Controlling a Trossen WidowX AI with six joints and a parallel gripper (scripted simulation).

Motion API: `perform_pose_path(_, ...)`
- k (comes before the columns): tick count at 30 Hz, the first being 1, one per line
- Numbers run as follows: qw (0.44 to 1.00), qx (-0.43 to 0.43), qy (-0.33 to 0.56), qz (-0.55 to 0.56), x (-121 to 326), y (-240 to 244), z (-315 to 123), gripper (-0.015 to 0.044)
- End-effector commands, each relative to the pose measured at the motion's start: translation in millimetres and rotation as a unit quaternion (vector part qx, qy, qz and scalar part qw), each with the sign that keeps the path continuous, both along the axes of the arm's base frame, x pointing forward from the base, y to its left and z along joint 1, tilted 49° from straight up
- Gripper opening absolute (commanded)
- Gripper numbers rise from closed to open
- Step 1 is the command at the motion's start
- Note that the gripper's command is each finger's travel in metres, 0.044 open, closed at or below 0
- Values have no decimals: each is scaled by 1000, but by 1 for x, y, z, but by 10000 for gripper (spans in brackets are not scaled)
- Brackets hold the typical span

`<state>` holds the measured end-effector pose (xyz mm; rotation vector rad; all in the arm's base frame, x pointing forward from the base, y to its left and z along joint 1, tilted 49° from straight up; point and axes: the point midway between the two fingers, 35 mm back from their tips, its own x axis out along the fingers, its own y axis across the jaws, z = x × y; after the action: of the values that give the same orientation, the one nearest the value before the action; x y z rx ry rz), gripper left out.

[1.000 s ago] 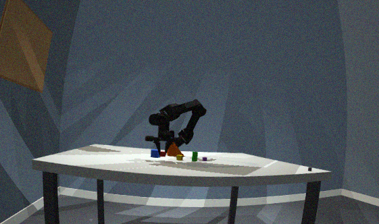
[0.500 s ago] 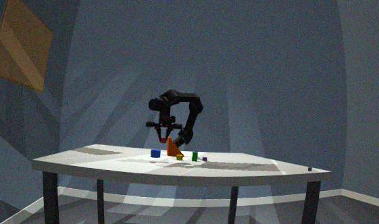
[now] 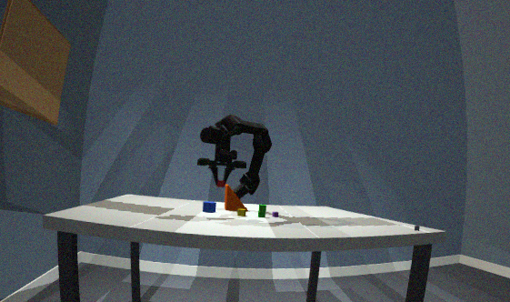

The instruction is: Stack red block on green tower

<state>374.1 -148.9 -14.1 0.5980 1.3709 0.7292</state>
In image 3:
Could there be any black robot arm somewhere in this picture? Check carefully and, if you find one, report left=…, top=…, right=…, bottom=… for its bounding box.
left=200, top=115, right=272, bottom=198

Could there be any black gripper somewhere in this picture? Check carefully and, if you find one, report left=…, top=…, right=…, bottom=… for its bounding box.
left=197, top=145, right=246, bottom=186

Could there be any blue cube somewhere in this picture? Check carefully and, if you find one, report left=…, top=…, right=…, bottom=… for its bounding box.
left=203, top=202, right=216, bottom=213

